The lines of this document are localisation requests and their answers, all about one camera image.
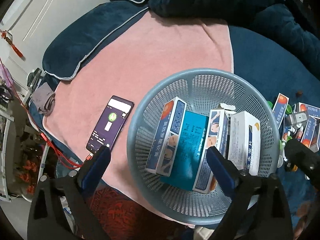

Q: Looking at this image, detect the blue ointment box orange circle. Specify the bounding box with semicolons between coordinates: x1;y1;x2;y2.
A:
272;93;289;128

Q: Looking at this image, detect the brown bottle cap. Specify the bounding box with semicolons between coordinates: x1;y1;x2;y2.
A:
296;91;303;98

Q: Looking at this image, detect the grey folded cloth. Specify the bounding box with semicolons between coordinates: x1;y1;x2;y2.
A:
31;82;55;116

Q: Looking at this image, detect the cyan medicine box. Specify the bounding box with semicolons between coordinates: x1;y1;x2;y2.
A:
160;111;208;191

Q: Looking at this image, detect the blue ointment box far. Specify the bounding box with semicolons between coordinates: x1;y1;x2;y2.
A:
296;102;320;119

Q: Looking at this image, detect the silver grey carton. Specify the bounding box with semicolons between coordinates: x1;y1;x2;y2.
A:
286;111;309;126

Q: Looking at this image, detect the dark blue blanket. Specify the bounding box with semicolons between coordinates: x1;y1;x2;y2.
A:
148;0;319;107

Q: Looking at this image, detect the white door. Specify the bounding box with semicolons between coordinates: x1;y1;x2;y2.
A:
1;0;108;98

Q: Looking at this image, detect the smartphone with purple screen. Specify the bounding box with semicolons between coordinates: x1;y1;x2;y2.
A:
86;95;135;154

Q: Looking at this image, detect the red charging cable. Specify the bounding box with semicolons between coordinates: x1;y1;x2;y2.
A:
0;57;94;170

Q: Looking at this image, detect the pink towel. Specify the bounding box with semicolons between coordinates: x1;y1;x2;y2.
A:
42;11;234;228

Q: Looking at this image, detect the light blue plastic basket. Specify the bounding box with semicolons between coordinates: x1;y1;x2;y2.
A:
126;68;281;226

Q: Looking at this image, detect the white medicine box yellow drop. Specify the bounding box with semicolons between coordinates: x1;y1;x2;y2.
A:
228;111;261;176

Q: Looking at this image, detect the blue ointment box in basket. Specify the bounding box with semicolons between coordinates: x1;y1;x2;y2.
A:
145;97;187;177

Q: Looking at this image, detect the dark blue pillow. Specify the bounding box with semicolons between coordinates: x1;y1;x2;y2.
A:
42;1;148;81

